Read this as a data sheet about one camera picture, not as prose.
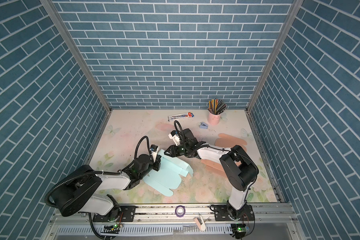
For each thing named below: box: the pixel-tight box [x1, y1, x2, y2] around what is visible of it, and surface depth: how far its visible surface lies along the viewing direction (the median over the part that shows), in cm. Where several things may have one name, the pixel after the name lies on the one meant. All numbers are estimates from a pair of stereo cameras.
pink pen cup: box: [207, 111, 222, 126], surface depth 109 cm
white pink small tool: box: [194, 213, 206, 231], surface depth 71 cm
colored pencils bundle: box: [207, 98, 228, 115], surface depth 107 cm
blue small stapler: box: [199, 121, 209, 130], surface depth 111 cm
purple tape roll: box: [175, 205, 186, 218], surface depth 76 cm
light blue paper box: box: [143, 149, 194, 197], surface depth 85 cm
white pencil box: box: [167, 112, 195, 122], surface depth 118 cm
